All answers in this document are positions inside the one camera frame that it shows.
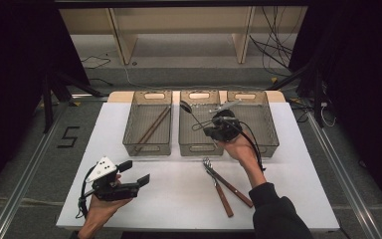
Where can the person's left hand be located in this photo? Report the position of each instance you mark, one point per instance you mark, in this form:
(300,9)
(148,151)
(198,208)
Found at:
(99,212)

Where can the black metal stand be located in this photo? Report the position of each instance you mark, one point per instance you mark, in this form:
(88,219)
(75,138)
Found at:
(48,103)
(316,96)

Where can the grey translucent plastic bin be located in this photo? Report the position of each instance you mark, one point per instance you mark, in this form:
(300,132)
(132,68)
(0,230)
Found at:
(265,129)
(192,139)
(146,132)

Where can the light wooden desk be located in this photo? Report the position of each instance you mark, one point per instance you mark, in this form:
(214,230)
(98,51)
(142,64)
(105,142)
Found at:
(179,20)

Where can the black curtain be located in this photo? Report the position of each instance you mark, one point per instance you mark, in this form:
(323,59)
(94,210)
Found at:
(364,99)
(20,83)

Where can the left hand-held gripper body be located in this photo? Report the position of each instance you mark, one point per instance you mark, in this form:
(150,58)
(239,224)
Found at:
(102,167)

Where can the aluminium floor rail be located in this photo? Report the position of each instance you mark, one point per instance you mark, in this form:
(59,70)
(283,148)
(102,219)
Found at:
(348,186)
(16,195)

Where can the person's right hand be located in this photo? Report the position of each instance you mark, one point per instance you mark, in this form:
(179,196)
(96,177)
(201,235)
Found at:
(242,151)

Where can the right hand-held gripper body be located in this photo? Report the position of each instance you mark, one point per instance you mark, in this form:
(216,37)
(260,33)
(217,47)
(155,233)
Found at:
(227,127)

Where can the white table sheet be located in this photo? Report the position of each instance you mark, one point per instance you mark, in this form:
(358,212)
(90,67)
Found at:
(172,205)

